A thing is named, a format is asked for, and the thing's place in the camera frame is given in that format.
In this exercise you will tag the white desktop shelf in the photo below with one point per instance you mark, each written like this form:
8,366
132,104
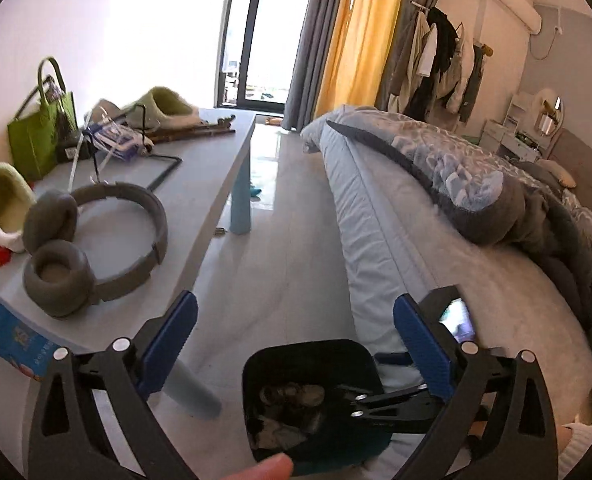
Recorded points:
518,110

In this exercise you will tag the row of hanging clothes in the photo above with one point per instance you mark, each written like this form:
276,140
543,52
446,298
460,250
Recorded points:
441,60

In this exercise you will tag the beige pillow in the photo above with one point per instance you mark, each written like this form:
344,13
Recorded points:
561,175

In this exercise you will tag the grey curtain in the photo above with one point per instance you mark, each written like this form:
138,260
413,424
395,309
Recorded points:
406,20
316,35

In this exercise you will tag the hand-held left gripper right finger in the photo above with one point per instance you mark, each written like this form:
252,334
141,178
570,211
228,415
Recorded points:
423,350

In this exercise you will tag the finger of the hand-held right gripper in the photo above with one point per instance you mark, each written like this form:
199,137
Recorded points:
391,405
393,359

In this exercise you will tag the dark wooden sticks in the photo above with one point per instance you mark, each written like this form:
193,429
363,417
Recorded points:
205,127

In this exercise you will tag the black metal frame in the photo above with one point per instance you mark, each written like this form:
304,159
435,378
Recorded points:
165,172

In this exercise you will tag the white air conditioner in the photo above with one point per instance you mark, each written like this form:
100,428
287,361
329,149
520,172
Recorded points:
511,5

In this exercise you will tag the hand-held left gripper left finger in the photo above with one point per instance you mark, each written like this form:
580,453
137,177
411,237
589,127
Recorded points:
170,340

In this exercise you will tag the green tote bag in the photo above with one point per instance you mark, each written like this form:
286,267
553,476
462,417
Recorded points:
30,140

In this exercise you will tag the white fluffy slipper near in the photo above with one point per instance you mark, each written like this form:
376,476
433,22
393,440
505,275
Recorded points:
5,195

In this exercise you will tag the grey bed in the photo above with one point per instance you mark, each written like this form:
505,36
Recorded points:
501,300

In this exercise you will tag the grey headphones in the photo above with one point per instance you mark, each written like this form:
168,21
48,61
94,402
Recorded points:
55,280

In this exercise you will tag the white cylinder lamp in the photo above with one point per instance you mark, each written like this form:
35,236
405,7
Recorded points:
550,124

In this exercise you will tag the white vanity table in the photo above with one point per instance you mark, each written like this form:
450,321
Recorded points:
496,135

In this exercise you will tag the blue cardboard box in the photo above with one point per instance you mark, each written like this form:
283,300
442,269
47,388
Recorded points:
15,340

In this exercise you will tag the blue white packet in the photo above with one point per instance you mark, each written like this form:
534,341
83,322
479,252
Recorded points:
120,142

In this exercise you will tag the black trash bin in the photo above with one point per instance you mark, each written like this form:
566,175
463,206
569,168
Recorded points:
276,360

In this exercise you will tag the person's left hand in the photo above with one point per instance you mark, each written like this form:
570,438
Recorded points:
261,470

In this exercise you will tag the yellow curtain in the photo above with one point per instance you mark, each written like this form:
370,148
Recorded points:
366,35

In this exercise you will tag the person's right forearm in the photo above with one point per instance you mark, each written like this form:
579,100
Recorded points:
578,452

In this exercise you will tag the black framed glass door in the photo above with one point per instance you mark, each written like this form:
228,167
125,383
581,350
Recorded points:
256,35

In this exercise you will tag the light blue table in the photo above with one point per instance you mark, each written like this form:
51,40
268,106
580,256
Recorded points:
195,185

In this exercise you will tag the grey headboard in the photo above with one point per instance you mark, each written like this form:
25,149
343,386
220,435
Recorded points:
591,160

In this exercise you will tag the round mirror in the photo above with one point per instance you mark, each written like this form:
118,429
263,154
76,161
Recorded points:
541,105

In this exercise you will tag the blue toy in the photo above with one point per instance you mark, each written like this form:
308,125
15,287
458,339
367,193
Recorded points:
255,192

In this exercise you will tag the grey fleece duvet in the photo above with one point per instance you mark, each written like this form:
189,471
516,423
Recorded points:
476,190

